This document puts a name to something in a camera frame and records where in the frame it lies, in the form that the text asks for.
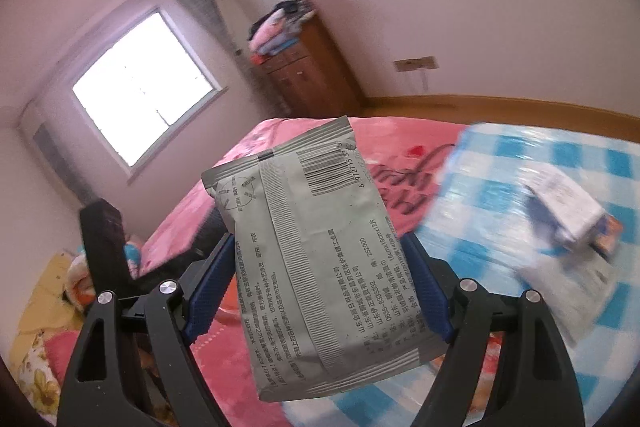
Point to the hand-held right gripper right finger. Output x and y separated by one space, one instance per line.
430 292

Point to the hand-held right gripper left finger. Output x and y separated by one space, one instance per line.
210 292

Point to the grey wet wipes packet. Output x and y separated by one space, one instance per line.
310 267

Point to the blue checkered tablecloth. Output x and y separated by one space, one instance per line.
500 167

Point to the black white milk carton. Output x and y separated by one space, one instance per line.
570 202

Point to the yellow floral quilt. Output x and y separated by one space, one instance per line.
35 347

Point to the window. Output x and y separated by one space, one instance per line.
140 87

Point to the brown wooden cabinet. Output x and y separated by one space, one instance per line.
310 72

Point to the stack of folded blankets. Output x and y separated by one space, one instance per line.
272 34

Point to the grey curtain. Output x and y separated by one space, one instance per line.
207 12

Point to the wall power strip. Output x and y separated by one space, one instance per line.
415 64

